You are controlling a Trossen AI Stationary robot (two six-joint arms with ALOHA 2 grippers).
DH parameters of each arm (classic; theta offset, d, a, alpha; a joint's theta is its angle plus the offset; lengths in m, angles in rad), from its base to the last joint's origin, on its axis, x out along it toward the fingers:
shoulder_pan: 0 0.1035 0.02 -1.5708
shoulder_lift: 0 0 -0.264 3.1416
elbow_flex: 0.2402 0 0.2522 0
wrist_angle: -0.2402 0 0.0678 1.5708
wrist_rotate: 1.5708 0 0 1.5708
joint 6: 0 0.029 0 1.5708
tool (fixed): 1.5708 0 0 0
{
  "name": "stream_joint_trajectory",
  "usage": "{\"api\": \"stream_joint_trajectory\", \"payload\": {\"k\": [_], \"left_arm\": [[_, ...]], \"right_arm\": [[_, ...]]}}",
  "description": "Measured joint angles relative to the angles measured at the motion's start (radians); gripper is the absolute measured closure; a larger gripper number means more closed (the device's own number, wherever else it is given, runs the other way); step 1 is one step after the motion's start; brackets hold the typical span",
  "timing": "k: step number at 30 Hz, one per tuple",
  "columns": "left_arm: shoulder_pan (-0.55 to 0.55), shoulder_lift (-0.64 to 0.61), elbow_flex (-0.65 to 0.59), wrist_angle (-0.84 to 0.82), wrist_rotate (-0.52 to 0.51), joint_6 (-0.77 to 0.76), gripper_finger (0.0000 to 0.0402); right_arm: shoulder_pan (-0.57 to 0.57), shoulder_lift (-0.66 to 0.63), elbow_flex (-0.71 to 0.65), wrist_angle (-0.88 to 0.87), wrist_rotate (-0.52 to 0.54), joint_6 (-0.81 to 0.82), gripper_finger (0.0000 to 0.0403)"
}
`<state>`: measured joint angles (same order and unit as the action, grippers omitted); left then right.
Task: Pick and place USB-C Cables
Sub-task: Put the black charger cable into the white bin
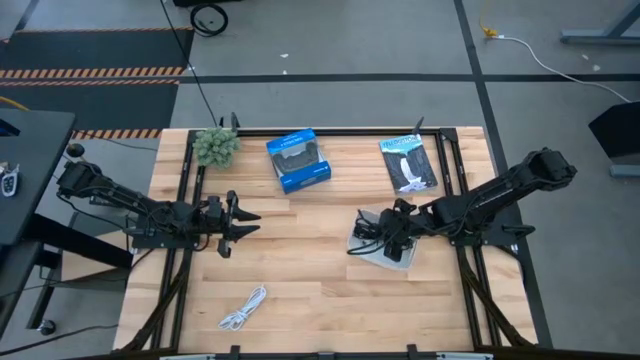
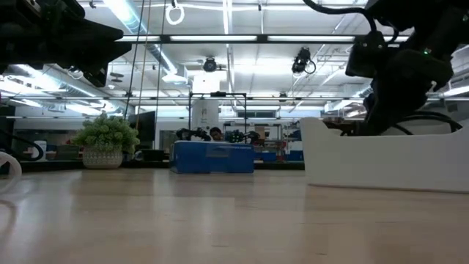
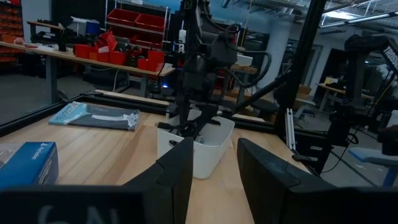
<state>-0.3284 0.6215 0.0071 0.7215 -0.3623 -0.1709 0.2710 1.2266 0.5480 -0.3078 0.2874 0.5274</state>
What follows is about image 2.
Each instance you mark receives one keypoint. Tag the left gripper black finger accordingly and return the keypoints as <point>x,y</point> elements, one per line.
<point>95,32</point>
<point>102,55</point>

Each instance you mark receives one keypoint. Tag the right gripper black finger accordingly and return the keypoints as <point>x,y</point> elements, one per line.
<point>368,117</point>
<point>388,113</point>

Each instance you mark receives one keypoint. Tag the black background robot arm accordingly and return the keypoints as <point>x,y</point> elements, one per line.
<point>192,133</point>
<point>243,136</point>

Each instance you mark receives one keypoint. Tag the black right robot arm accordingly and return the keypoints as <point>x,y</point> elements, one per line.
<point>432,16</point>

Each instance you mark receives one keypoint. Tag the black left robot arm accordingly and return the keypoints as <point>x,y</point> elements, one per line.
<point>22,7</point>

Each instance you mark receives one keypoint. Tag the white plastic bin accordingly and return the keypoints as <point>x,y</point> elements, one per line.
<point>384,161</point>

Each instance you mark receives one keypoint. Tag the green plant in patterned pot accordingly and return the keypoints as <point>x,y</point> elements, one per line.
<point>106,137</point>

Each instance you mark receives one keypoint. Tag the black monitor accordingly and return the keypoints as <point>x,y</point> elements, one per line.
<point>144,128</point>

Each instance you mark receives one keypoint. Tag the white cup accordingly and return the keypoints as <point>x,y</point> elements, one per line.
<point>39,150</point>

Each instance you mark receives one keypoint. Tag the person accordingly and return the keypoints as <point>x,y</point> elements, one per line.
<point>216,133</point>

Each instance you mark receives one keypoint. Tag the blue game controller box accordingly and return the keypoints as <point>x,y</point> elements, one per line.
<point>212,157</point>

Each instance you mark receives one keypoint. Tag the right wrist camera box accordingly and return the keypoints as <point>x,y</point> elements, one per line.
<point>366,55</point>

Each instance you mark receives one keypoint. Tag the black overhead camera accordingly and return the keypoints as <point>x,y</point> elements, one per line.
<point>210,65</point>

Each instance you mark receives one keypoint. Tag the black background rig frame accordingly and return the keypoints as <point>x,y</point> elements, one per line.
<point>218,94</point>

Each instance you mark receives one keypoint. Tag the black aluminium table frame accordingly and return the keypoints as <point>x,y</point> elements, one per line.
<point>262,38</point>

